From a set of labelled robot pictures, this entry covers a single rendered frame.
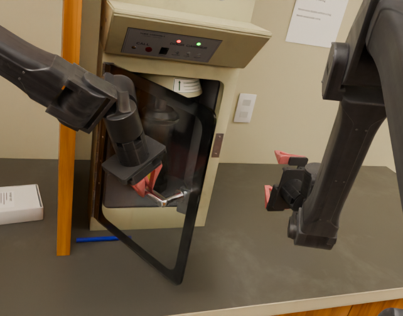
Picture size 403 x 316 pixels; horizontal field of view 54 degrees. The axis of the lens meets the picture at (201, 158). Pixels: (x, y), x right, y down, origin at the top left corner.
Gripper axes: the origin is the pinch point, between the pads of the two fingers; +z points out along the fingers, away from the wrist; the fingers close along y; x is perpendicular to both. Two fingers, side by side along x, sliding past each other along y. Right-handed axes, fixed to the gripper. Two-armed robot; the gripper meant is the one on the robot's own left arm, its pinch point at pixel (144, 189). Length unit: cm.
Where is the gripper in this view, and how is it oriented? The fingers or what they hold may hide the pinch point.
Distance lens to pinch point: 76.9
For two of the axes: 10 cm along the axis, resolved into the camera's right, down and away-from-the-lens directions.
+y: -6.6, 5.7, -4.8
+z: 1.2, 7.1, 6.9
